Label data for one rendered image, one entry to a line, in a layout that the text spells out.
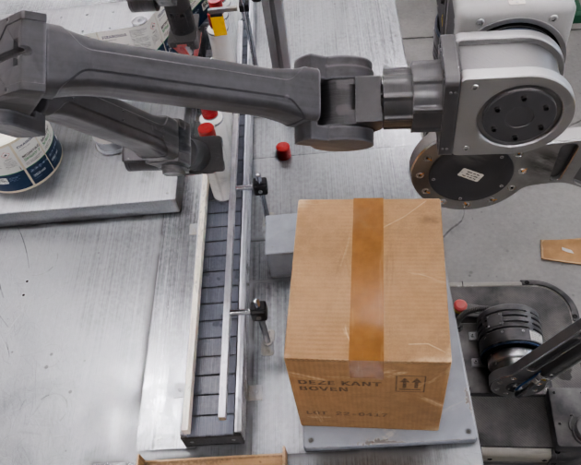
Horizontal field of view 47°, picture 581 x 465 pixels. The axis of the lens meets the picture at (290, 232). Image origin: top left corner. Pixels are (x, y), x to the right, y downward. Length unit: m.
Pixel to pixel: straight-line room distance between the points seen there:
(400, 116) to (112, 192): 0.93
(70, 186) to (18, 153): 0.14
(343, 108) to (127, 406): 0.77
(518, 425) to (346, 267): 0.98
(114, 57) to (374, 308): 0.54
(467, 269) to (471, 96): 1.68
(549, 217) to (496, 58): 1.84
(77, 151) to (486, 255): 1.45
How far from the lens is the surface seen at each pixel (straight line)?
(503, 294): 2.09
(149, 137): 0.96
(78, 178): 1.65
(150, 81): 0.70
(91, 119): 0.84
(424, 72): 0.78
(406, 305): 1.01
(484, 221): 2.54
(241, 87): 0.74
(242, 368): 1.25
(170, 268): 1.46
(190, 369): 1.23
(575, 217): 2.62
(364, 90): 0.79
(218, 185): 1.44
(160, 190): 1.54
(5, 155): 1.60
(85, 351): 1.42
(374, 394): 1.08
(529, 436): 1.90
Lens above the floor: 1.99
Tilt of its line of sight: 53 degrees down
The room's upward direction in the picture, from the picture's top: 10 degrees counter-clockwise
